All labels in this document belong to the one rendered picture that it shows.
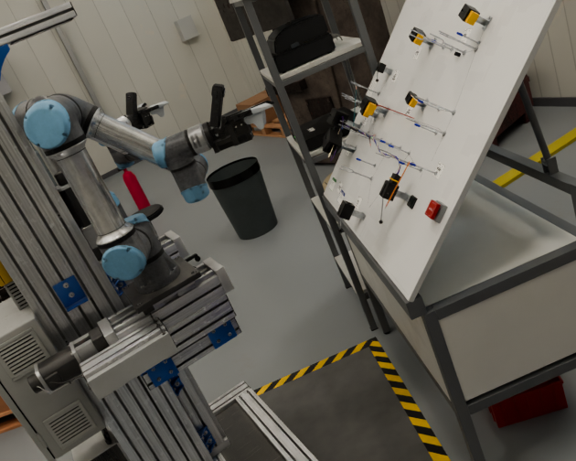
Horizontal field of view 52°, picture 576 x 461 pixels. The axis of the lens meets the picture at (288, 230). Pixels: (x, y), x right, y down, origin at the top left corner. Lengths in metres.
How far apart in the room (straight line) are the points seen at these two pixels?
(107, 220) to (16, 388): 0.66
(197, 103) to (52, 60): 2.45
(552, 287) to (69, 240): 1.55
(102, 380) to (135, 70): 9.07
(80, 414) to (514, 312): 1.45
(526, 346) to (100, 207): 1.41
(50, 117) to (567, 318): 1.67
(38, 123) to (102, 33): 8.96
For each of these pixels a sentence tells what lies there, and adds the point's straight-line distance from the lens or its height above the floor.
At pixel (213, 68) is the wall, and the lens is 11.03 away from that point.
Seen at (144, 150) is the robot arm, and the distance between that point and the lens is 1.77.
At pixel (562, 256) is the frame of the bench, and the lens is 2.03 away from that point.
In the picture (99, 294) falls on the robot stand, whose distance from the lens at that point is 2.06.
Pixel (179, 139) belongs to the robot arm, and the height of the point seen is 1.58.
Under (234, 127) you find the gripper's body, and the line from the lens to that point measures 1.60.
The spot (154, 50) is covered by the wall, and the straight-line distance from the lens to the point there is 10.74.
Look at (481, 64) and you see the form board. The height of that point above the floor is 1.40.
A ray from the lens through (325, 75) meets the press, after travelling 5.61.
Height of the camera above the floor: 1.86
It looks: 22 degrees down
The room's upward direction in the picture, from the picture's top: 23 degrees counter-clockwise
